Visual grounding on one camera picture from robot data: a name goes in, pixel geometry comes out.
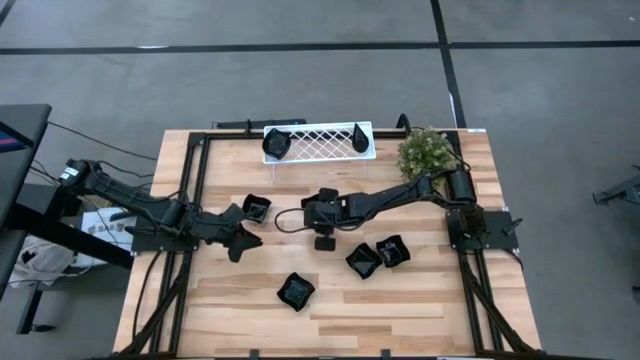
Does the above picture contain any black side desk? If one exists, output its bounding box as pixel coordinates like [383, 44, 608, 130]
[0, 103, 135, 336]

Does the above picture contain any artificial plant in black pot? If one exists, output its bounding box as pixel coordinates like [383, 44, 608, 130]
[396, 127, 460, 184]

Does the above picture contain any white wire rack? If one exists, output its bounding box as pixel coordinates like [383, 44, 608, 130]
[262, 120, 378, 184]

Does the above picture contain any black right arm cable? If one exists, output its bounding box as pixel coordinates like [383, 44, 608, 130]
[273, 207, 321, 236]

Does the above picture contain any black square mini plate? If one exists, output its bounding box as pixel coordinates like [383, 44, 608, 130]
[276, 271, 317, 313]
[344, 242, 384, 280]
[375, 234, 412, 269]
[241, 193, 273, 225]

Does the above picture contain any white cardboard box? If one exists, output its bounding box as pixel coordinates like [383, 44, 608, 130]
[74, 207, 139, 269]

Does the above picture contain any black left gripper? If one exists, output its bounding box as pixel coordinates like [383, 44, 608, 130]
[197, 202, 264, 264]

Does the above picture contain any black aluminium table frame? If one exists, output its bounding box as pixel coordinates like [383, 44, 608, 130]
[112, 127, 544, 360]

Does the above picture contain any white plastic bag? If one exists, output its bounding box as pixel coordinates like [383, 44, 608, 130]
[8, 234, 76, 290]

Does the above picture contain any black stand base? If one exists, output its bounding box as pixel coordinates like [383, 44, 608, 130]
[592, 164, 640, 206]

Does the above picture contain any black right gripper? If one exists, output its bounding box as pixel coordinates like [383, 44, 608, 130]
[301, 187, 354, 253]

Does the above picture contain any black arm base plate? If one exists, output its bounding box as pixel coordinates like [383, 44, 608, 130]
[446, 208, 521, 251]
[130, 218, 200, 253]

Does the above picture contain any black leaf-shaped mini plate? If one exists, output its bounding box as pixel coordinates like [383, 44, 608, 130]
[261, 127, 293, 161]

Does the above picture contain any black floor cable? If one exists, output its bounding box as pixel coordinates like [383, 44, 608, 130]
[47, 120, 159, 162]

